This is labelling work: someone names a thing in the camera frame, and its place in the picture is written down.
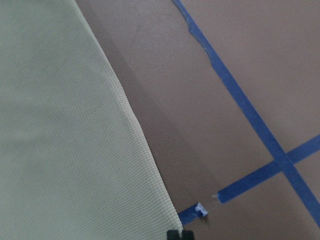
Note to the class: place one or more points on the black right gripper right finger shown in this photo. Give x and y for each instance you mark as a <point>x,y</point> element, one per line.
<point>187,235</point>

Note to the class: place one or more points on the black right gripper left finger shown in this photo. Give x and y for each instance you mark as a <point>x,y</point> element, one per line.
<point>173,235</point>

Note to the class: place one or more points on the olive green long-sleeve shirt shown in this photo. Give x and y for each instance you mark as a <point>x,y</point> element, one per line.
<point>74,161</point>

